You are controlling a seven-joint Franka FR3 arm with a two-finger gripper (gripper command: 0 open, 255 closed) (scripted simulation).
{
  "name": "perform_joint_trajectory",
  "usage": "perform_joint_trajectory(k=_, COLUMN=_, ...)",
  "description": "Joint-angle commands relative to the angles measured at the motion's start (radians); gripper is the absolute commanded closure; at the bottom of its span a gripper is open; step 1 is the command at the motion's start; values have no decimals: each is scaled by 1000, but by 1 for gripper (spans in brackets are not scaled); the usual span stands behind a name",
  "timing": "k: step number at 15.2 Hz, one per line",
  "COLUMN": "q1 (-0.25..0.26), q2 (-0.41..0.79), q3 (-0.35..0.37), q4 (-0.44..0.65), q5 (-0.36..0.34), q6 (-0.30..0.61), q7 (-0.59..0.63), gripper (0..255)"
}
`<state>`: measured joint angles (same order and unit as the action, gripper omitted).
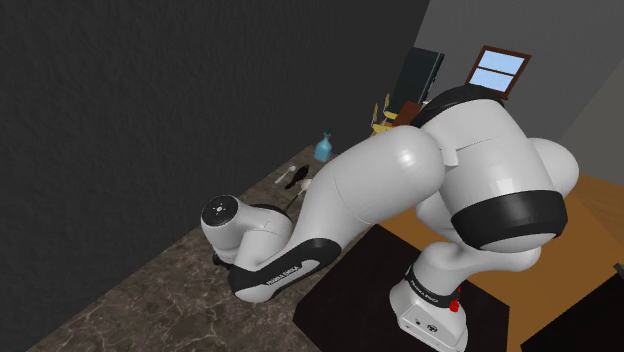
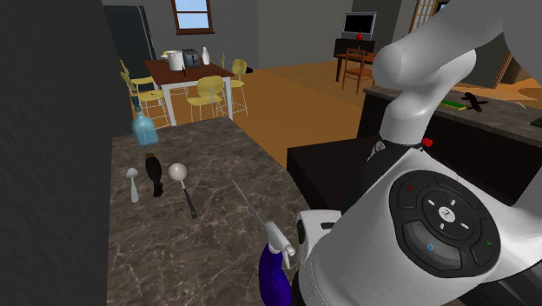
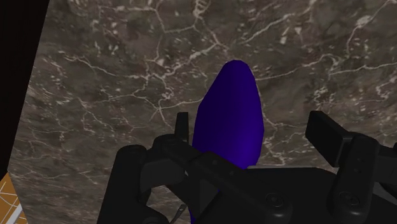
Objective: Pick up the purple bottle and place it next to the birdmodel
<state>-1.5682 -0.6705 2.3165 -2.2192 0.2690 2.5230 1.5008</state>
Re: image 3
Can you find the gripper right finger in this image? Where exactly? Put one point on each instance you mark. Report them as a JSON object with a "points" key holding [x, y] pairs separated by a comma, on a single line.
{"points": [[350, 155]]}

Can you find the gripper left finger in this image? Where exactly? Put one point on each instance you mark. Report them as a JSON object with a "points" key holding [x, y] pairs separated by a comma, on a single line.
{"points": [[173, 161]]}

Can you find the blue oval object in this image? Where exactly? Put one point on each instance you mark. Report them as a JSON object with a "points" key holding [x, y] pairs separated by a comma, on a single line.
{"points": [[231, 118]]}

